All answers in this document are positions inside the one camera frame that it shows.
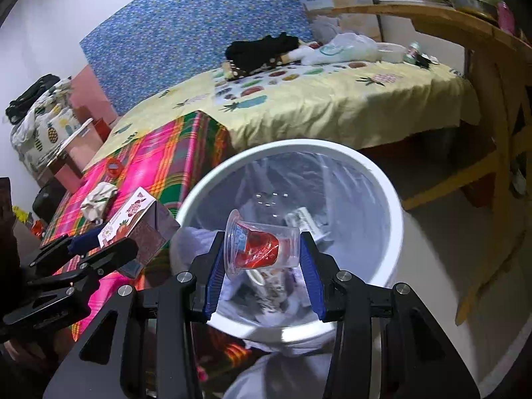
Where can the black suitcase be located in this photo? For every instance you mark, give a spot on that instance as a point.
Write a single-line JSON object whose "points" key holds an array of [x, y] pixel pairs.
{"points": [[48, 200]]}

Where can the white plastic bag on bed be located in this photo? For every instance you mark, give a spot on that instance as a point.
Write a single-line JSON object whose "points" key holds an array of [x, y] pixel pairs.
{"points": [[347, 47]]}

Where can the wooden chair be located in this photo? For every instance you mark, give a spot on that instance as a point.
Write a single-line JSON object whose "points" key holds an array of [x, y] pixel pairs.
{"points": [[500, 72]]}

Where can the pineapple print bedding pile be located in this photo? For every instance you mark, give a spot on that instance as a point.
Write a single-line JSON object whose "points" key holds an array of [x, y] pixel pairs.
{"points": [[49, 122]]}

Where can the white round trash bin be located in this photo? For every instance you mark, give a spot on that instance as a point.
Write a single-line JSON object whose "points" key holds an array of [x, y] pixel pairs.
{"points": [[259, 202]]}

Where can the blue floral headboard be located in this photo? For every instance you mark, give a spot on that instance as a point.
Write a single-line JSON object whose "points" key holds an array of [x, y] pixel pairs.
{"points": [[150, 45]]}

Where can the clear jelly cup red content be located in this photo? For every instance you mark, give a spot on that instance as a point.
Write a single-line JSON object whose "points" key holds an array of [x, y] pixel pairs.
{"points": [[252, 245]]}

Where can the pink plaid tablecloth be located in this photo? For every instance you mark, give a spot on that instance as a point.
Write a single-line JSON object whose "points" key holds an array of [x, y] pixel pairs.
{"points": [[167, 162]]}

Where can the white paper bag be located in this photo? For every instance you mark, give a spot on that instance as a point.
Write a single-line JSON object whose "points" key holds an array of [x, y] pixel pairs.
{"points": [[97, 201]]}

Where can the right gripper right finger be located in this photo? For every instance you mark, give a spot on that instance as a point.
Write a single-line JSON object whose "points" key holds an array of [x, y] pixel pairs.
{"points": [[325, 283]]}

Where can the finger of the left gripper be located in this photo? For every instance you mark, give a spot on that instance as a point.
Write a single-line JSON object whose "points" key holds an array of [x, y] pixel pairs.
{"points": [[106, 261], [68, 246]]}

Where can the red round foil lid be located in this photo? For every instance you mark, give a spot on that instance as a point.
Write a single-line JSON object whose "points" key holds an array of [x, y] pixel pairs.
{"points": [[114, 168]]}

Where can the yellow pineapple bed sheet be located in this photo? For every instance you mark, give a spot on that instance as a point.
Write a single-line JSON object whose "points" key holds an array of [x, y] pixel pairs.
{"points": [[357, 104]]}

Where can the red strawberry milk carton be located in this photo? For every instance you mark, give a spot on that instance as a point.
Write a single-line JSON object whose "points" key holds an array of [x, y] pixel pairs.
{"points": [[145, 220]]}

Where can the black clothing on bed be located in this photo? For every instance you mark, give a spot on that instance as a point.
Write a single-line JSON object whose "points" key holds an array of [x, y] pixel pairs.
{"points": [[251, 55]]}

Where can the patterned crushed paper cup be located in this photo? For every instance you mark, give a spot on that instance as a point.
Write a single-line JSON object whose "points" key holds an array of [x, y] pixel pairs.
{"points": [[275, 290]]}

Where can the white yogurt cup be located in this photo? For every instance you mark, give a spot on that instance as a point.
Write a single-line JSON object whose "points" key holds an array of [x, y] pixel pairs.
{"points": [[302, 219]]}

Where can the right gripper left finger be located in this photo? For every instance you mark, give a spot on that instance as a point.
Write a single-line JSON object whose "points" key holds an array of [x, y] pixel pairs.
{"points": [[209, 273]]}

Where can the small green can on bed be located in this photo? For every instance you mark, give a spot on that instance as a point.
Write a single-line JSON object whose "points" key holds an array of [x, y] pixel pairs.
{"points": [[416, 57]]}

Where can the pink storage box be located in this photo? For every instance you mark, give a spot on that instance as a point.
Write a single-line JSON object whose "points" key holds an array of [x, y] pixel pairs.
{"points": [[82, 145]]}

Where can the black bag on pile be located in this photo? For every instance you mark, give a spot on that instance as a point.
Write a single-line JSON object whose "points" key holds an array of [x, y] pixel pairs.
{"points": [[19, 107]]}

